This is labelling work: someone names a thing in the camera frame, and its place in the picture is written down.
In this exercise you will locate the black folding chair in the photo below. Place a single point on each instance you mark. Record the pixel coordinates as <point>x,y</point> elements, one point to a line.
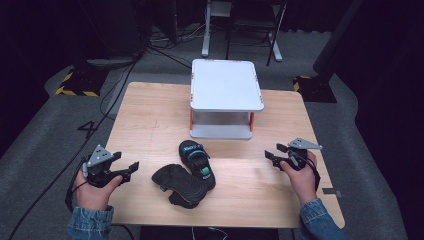
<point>256,23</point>

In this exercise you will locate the white metal stand frame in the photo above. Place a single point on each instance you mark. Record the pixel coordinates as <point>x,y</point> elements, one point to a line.
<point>206,36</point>

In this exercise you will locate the white two-tier shelf rack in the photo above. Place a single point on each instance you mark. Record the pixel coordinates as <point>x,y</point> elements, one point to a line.
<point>225,85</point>

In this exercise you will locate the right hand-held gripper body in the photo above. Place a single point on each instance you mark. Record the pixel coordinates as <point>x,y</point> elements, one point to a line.
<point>301,153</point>

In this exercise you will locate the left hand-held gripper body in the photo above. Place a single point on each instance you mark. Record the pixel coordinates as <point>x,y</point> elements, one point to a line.
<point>99,159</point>

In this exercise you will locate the person's right hand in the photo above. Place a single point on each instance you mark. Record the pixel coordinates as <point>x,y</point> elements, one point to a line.
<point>301,181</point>

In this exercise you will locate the black slanted pole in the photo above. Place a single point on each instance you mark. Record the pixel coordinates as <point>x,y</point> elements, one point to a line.
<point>336,36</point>

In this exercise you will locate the person's left hand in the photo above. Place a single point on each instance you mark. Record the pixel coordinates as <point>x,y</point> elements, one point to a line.
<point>95,196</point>

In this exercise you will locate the yellow-black striped stand base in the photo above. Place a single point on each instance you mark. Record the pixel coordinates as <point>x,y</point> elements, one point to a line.
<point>315,90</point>
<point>81,83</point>

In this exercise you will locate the grey tape strip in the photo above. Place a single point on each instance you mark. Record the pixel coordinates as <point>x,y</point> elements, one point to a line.
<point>331,192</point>

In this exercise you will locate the black and teal child sandal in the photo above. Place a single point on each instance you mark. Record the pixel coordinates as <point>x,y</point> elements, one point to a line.
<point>181,186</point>
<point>198,163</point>

